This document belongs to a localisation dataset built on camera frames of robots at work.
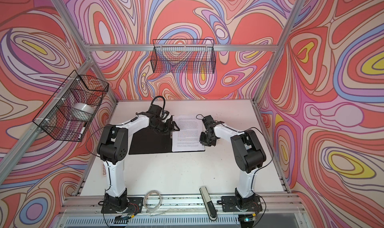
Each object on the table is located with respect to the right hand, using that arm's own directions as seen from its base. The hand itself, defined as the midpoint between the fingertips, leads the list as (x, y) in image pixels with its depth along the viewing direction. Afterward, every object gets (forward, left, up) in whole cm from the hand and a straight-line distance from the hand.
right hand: (204, 146), depth 95 cm
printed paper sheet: (+6, +11, 0) cm, 12 cm away
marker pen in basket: (-4, +61, +26) cm, 67 cm away
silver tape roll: (+7, +61, +32) cm, 70 cm away
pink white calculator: (-15, +57, +3) cm, 59 cm away
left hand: (+9, +18, +6) cm, 21 cm away
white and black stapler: (-34, 0, +5) cm, 34 cm away
